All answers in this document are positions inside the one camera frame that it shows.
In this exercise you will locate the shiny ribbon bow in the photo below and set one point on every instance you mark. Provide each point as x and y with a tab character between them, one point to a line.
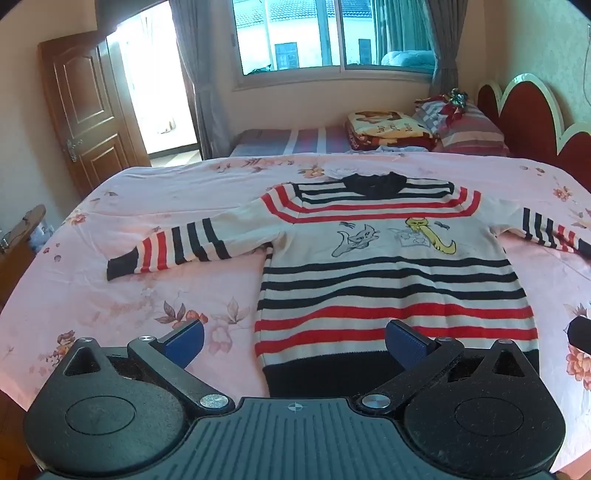
455	99

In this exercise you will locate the striped pillow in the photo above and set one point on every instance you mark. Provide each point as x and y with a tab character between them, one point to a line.
466	129

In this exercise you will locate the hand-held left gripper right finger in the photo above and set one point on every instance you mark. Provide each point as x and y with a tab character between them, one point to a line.
408	344

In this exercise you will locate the grey curtain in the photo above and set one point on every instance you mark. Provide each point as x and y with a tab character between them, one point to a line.
203	69
450	46

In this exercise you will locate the light blue garment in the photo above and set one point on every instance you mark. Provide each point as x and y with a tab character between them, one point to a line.
397	149

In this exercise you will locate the light blue quilt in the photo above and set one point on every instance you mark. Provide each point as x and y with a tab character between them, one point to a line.
406	57

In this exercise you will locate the folded yellow red printed blanket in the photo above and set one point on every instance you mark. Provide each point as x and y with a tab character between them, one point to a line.
383	124

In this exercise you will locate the purple striped bed sheet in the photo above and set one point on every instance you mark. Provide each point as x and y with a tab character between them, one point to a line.
277	141

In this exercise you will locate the striped knit cat sweater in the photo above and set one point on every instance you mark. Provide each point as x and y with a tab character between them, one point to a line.
392	286

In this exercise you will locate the clear plastic bag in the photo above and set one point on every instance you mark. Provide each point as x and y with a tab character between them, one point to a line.
41	235

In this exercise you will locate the brown wooden door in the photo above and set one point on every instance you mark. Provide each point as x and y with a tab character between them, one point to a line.
87	115

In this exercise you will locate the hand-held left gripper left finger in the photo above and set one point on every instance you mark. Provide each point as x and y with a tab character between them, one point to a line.
184	344

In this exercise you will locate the sliding glass window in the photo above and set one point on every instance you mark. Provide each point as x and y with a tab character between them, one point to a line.
300	37

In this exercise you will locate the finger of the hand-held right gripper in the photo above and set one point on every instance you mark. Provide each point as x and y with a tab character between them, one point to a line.
581	334

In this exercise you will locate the red white bed headboard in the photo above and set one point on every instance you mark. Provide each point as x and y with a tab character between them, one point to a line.
521	115

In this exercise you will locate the wooden side furniture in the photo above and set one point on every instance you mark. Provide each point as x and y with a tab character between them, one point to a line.
14	267

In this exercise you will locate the pink floral blanket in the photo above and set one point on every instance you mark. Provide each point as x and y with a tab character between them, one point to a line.
138	207

